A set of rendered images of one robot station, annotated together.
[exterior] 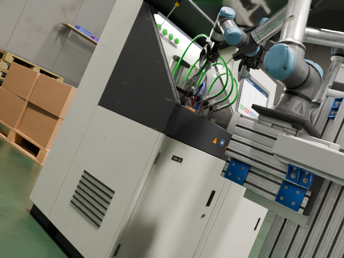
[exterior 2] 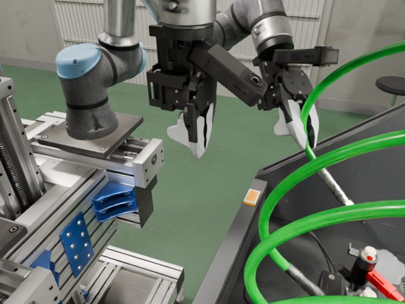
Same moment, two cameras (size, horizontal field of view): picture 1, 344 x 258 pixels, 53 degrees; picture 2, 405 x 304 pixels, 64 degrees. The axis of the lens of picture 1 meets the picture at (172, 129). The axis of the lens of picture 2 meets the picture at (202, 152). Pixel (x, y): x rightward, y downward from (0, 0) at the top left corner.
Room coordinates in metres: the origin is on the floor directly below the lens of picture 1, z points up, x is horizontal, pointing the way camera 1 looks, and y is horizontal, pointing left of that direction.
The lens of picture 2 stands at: (2.26, -0.37, 1.51)
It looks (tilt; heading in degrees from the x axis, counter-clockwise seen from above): 34 degrees down; 161
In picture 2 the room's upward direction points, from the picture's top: straight up
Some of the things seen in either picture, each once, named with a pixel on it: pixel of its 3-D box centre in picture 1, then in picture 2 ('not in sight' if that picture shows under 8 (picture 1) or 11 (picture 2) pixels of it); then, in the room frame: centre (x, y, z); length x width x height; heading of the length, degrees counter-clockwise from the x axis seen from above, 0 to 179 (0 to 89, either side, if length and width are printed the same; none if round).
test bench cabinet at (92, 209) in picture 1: (141, 196); not in sight; (2.05, 0.01, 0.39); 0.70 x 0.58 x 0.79; 137
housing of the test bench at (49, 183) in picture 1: (157, 136); not in sight; (2.60, 0.08, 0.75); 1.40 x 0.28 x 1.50; 137
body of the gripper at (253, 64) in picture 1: (253, 57); (184, 67); (1.82, -0.24, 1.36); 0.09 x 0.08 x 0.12; 47
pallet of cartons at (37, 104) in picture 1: (56, 118); not in sight; (4.23, 1.36, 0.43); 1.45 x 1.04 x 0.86; 50
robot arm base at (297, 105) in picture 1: (292, 107); (90, 111); (1.35, -0.40, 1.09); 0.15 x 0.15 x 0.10
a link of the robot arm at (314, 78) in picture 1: (302, 80); (83, 72); (1.34, -0.40, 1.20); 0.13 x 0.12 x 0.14; 127
